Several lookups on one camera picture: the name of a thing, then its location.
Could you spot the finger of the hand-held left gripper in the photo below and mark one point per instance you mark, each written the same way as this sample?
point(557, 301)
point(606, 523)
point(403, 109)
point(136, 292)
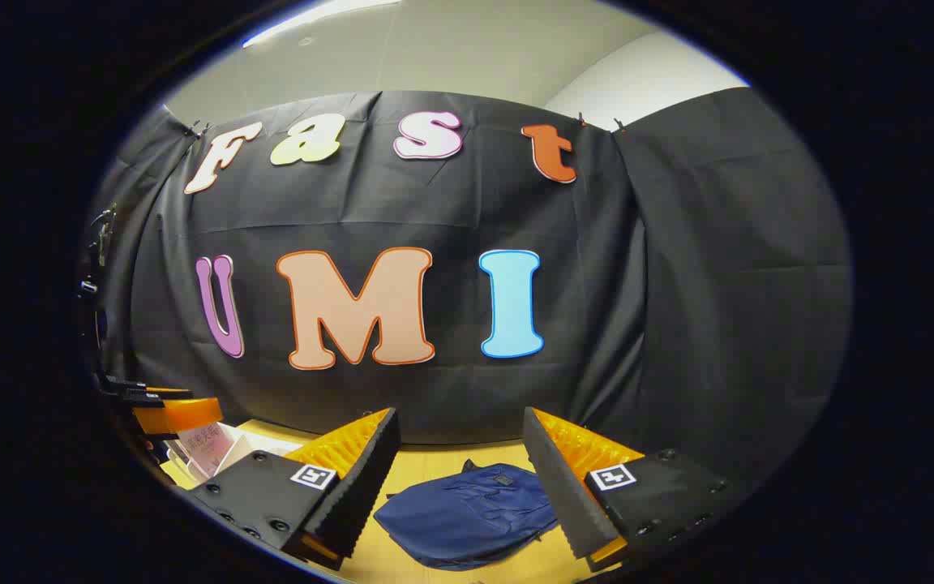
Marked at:
point(179, 415)
point(147, 389)

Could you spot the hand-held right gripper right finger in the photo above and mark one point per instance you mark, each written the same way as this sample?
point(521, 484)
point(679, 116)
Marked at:
point(564, 487)

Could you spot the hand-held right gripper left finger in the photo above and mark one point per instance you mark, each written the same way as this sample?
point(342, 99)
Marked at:
point(362, 495)

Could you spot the pink-edged white book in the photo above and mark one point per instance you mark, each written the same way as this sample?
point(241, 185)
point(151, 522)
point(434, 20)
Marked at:
point(207, 448)

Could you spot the white bookshelf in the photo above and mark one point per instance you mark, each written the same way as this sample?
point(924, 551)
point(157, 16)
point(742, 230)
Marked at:
point(266, 444)

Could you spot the blue schoolbag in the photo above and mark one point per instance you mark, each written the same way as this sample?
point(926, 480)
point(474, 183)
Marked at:
point(467, 511)

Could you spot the black backdrop cloth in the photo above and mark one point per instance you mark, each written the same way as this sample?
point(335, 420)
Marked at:
point(434, 203)

